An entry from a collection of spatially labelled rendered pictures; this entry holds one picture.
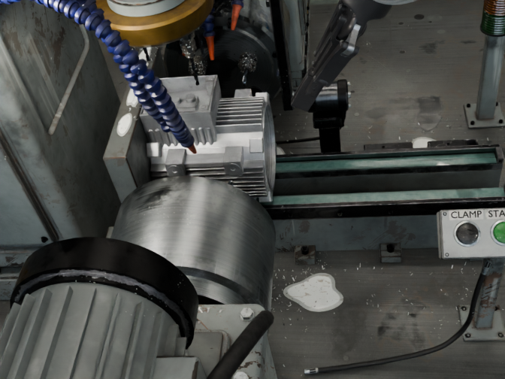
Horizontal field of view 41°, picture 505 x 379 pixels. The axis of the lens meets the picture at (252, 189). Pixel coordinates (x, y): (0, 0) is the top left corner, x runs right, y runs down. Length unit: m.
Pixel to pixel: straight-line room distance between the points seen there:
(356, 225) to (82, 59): 0.58
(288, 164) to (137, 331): 0.76
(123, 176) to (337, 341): 0.46
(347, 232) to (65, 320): 0.75
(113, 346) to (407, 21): 1.45
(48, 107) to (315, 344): 0.60
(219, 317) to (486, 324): 0.55
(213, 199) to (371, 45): 0.96
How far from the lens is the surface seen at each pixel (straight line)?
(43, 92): 1.11
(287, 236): 1.27
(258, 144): 1.11
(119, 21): 1.00
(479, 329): 1.21
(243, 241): 0.92
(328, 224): 1.24
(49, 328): 0.61
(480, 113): 1.56
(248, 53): 1.33
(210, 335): 0.78
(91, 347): 0.59
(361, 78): 1.69
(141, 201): 0.97
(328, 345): 1.19
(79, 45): 1.26
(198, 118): 1.11
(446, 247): 0.99
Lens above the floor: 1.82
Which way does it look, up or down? 45 degrees down
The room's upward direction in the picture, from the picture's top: 11 degrees counter-clockwise
